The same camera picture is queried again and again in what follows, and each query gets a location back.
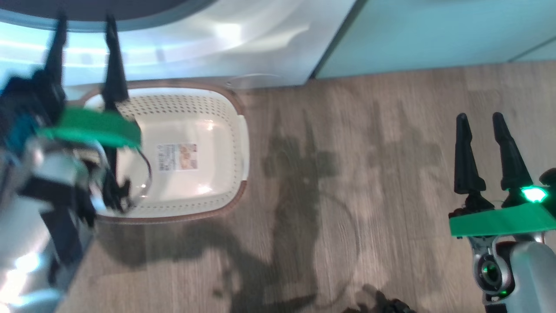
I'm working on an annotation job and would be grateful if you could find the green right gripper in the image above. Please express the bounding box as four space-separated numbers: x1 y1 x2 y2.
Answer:
449 112 556 238

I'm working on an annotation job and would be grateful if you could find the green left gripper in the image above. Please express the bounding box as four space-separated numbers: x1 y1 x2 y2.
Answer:
37 13 143 149

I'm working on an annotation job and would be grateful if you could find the basket product label sticker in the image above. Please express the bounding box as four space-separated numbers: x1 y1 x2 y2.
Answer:
156 143 199 172

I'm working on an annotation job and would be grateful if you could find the white washing machine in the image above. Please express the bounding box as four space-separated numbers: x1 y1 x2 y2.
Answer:
0 0 357 90

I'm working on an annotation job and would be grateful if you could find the white perforated laundry basket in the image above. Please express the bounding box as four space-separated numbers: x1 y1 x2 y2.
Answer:
65 80 251 225

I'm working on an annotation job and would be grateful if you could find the mint green cabinet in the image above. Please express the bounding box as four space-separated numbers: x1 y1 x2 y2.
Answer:
314 0 556 80
507 38 556 64

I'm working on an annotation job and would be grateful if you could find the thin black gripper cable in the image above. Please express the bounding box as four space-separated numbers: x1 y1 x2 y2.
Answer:
111 148 153 207

